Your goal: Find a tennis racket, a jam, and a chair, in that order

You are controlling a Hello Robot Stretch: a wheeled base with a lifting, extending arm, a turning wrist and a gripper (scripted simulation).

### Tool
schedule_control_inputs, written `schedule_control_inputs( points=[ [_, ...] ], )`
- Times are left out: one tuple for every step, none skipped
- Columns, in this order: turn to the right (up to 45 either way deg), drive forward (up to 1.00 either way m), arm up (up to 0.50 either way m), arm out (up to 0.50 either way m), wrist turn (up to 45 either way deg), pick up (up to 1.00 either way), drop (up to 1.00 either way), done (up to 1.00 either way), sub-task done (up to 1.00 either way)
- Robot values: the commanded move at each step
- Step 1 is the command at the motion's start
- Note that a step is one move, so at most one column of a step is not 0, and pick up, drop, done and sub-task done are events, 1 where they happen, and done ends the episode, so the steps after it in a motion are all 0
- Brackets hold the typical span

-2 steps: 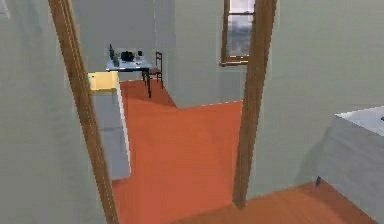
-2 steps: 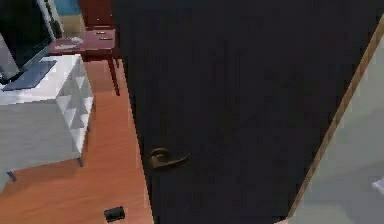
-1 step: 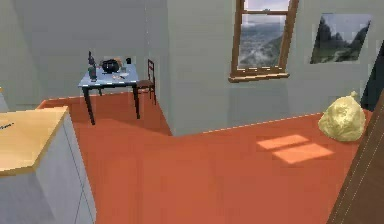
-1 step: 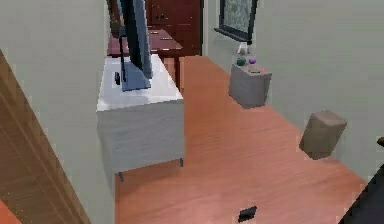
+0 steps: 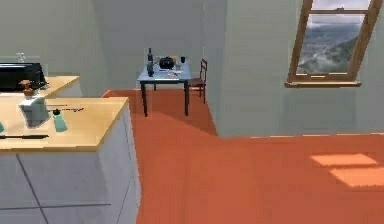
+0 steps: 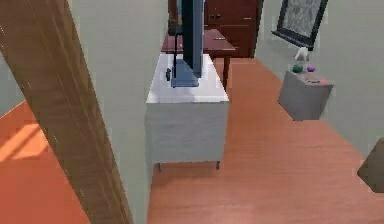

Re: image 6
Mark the white television stand cabinet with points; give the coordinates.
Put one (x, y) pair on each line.
(186, 126)

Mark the black remote control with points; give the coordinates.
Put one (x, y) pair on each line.
(168, 74)

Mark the grey flat television set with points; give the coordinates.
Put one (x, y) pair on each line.
(191, 43)

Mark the dark red wooden table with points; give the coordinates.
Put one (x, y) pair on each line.
(218, 43)

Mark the dark red wooden cupboard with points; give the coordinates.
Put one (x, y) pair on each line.
(233, 23)

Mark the grey box side table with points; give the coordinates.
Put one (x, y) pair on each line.
(304, 96)

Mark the green ball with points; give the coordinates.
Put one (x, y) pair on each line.
(297, 68)

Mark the white small figurine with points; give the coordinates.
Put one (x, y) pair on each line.
(302, 54)

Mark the purple ball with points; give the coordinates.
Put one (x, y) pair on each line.
(311, 68)

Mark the brown wooden room door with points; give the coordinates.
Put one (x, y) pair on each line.
(60, 110)

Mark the pink small object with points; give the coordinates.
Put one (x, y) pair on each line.
(323, 81)

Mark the dark brown furniture corner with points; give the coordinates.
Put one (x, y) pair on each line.
(373, 168)

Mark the black framed wall picture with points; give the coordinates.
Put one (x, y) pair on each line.
(301, 20)

